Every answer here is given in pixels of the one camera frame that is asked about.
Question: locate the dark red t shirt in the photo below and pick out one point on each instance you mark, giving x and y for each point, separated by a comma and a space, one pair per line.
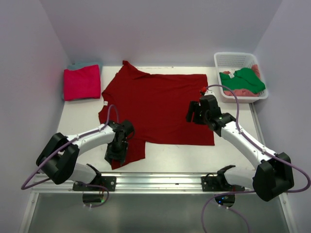
156, 105

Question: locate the aluminium mounting rail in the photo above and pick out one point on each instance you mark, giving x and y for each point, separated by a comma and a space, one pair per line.
142, 183

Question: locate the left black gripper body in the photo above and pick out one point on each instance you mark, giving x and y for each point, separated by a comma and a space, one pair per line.
116, 151

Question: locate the folded pink t shirt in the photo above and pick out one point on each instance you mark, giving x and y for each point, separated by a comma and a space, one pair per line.
82, 83

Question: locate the white plastic basket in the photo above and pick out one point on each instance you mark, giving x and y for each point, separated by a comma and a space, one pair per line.
233, 61

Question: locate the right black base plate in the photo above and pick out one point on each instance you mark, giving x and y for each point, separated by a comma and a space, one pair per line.
217, 183

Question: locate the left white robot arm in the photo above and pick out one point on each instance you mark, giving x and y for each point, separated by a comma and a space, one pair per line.
58, 160

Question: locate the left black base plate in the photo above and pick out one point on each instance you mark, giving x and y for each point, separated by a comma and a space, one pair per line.
109, 182

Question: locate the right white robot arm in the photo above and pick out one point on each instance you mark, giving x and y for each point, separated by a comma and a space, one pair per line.
272, 173

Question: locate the green t shirt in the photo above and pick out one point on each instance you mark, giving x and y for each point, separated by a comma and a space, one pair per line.
244, 79

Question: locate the salmon pink t shirt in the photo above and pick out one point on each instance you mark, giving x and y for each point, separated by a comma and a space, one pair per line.
248, 93

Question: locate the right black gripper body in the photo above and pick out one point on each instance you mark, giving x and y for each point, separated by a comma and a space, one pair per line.
203, 117

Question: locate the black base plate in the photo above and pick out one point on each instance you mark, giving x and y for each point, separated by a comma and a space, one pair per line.
109, 182
217, 183

